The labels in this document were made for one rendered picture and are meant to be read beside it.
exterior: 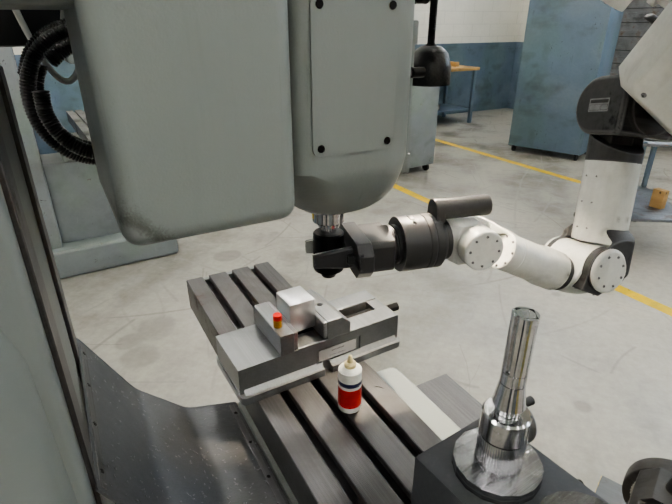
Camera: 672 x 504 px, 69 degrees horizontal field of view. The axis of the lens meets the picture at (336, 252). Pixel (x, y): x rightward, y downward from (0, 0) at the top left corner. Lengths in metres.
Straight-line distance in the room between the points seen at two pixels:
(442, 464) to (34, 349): 0.41
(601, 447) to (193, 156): 2.11
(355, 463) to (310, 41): 0.59
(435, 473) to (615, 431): 1.94
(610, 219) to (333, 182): 0.54
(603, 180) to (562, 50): 5.74
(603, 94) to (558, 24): 5.74
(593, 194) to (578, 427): 1.58
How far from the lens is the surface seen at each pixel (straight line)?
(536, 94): 6.79
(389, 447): 0.84
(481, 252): 0.78
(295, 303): 0.90
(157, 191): 0.51
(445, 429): 1.04
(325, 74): 0.57
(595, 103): 0.98
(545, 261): 0.90
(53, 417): 0.55
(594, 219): 0.98
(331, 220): 0.71
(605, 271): 0.95
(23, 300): 0.49
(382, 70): 0.61
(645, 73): 0.83
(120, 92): 0.49
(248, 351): 0.93
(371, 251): 0.71
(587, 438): 2.39
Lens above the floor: 1.55
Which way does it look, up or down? 25 degrees down
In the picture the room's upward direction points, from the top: straight up
